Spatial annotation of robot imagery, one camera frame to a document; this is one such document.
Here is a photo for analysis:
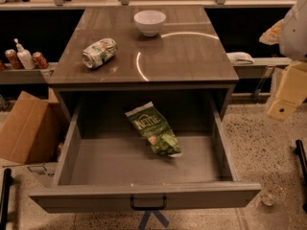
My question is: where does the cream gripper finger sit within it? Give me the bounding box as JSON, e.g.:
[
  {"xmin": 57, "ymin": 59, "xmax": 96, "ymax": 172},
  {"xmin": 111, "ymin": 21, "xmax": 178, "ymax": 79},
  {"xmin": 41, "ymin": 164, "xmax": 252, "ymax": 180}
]
[
  {"xmin": 259, "ymin": 19, "xmax": 284, "ymax": 45},
  {"xmin": 267, "ymin": 61, "xmax": 307, "ymax": 122}
]

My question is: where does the green jalapeno chip bag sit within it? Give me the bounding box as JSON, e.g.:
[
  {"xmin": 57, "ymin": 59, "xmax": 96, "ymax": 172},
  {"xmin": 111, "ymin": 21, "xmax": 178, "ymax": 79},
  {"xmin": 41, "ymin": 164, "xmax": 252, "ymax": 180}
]
[{"xmin": 125, "ymin": 102, "xmax": 182, "ymax": 157}]

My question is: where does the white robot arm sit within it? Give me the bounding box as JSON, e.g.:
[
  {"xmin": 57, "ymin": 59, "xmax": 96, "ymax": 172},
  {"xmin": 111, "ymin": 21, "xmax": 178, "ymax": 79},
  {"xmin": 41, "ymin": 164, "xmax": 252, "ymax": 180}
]
[{"xmin": 259, "ymin": 0, "xmax": 307, "ymax": 122}]

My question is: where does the grey cabinet with counter top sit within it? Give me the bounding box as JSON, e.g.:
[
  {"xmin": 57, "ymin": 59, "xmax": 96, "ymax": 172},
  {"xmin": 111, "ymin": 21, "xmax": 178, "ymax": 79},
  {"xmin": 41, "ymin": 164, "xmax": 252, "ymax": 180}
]
[{"xmin": 49, "ymin": 6, "xmax": 238, "ymax": 116}]

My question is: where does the open grey top drawer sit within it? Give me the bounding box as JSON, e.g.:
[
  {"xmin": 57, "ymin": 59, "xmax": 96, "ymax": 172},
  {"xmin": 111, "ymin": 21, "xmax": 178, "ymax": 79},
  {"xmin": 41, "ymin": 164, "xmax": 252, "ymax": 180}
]
[{"xmin": 30, "ymin": 91, "xmax": 261, "ymax": 213}]

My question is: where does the grey side shelf right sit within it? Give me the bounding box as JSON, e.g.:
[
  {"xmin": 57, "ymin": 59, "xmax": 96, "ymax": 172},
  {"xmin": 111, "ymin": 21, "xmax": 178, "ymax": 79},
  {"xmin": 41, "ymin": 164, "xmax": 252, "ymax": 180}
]
[{"xmin": 234, "ymin": 57, "xmax": 291, "ymax": 79}]

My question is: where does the grey side shelf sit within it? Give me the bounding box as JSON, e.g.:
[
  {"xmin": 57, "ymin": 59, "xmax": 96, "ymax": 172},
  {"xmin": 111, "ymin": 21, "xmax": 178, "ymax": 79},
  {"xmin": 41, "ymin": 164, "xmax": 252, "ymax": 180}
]
[
  {"xmin": 234, "ymin": 57, "xmax": 291, "ymax": 79},
  {"xmin": 0, "ymin": 62, "xmax": 58, "ymax": 85}
]

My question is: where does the folded white cloth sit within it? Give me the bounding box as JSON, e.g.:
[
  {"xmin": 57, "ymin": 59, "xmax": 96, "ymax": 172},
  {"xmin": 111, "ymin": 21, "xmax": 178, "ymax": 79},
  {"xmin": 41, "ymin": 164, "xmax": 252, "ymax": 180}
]
[{"xmin": 226, "ymin": 52, "xmax": 254, "ymax": 65}]

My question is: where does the black bar right edge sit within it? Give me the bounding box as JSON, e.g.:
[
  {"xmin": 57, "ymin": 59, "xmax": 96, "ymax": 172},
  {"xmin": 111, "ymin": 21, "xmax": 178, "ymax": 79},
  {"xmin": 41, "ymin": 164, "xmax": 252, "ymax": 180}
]
[{"xmin": 294, "ymin": 139, "xmax": 307, "ymax": 214}]

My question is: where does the black bar edge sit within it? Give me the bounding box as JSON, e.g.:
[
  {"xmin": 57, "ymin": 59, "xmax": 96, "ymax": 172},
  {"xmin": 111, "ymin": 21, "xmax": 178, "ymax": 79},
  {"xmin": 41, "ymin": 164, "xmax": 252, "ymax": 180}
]
[
  {"xmin": 294, "ymin": 139, "xmax": 307, "ymax": 214},
  {"xmin": 0, "ymin": 168, "xmax": 13, "ymax": 230}
]

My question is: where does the clear glass on floor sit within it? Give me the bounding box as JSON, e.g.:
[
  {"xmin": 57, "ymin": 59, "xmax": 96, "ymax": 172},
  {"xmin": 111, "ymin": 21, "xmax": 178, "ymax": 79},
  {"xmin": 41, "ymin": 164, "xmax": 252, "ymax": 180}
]
[{"xmin": 260, "ymin": 184, "xmax": 286, "ymax": 207}]

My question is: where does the white ceramic bowl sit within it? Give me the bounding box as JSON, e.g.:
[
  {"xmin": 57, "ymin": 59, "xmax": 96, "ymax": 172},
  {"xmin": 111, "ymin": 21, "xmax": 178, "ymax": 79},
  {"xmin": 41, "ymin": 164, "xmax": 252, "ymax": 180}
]
[{"xmin": 134, "ymin": 11, "xmax": 166, "ymax": 36}]

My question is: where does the crushed green white soda can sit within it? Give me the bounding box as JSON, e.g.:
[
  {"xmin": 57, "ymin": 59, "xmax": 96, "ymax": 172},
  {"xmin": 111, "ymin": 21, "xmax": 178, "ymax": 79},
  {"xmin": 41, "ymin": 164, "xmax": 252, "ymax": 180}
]
[{"xmin": 82, "ymin": 38, "xmax": 117, "ymax": 69}]

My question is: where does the red soda can right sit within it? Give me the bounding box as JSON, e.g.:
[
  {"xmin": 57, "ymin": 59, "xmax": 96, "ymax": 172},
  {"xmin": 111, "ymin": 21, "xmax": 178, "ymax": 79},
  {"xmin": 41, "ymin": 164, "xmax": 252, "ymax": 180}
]
[{"xmin": 33, "ymin": 52, "xmax": 49, "ymax": 69}]

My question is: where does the red soda can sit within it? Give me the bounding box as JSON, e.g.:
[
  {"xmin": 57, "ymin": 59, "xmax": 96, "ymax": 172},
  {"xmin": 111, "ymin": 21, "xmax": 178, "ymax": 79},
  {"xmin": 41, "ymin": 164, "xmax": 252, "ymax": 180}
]
[
  {"xmin": 5, "ymin": 49, "xmax": 23, "ymax": 69},
  {"xmin": 33, "ymin": 52, "xmax": 49, "ymax": 69}
]

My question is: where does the white pump bottle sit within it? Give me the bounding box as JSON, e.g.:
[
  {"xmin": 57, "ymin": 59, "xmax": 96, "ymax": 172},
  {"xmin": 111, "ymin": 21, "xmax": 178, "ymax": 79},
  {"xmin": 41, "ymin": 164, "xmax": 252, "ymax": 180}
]
[{"xmin": 14, "ymin": 38, "xmax": 35, "ymax": 70}]

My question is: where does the brown cardboard box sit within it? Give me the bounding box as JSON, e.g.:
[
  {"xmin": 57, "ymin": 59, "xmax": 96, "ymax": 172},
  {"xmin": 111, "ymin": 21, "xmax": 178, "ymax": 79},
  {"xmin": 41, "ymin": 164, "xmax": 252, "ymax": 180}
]
[{"xmin": 0, "ymin": 88, "xmax": 69, "ymax": 165}]

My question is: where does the red soda can left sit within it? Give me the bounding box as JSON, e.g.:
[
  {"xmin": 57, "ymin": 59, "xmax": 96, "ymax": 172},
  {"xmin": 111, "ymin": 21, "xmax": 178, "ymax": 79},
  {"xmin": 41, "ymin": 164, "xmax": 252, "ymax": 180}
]
[{"xmin": 5, "ymin": 49, "xmax": 23, "ymax": 69}]

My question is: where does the grey side shelf left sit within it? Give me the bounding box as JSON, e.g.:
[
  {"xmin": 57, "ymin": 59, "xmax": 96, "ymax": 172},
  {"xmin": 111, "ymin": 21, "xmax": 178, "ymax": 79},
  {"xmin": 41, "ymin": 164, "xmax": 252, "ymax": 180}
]
[{"xmin": 0, "ymin": 62, "xmax": 58, "ymax": 85}]

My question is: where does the black bar left edge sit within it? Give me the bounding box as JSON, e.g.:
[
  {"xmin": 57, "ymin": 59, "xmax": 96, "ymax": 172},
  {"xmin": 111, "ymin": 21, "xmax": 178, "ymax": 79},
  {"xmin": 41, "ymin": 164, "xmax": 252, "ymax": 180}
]
[{"xmin": 0, "ymin": 168, "xmax": 13, "ymax": 230}]

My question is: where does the black drawer handle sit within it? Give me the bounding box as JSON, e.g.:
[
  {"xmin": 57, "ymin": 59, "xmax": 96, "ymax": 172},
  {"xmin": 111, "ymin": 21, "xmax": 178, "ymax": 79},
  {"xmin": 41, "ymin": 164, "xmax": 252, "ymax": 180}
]
[{"xmin": 130, "ymin": 195, "xmax": 167, "ymax": 211}]

